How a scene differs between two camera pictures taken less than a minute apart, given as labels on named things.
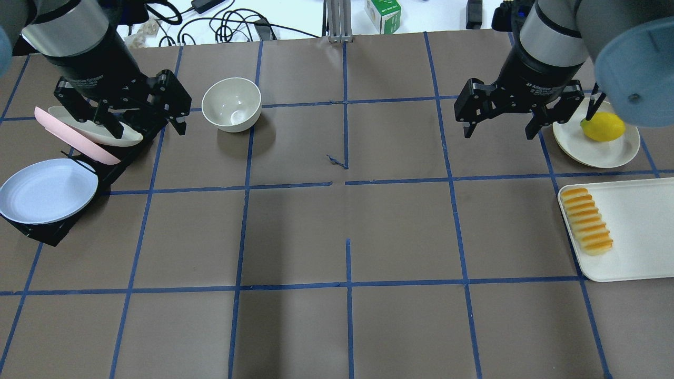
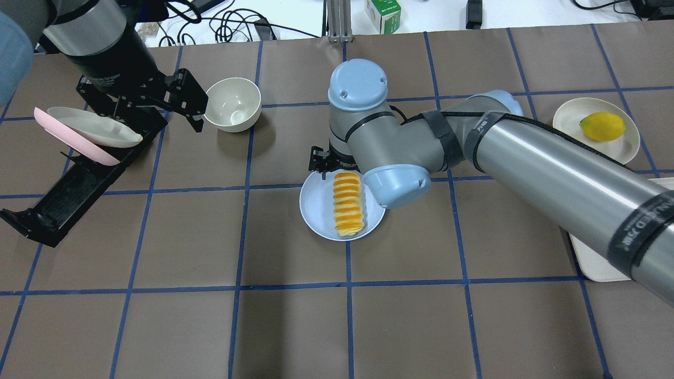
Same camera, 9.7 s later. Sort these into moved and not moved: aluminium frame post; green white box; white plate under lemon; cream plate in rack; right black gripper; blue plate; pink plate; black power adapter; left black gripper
Moved: blue plate; left black gripper; right black gripper
Not moved: white plate under lemon; aluminium frame post; cream plate in rack; pink plate; black power adapter; green white box
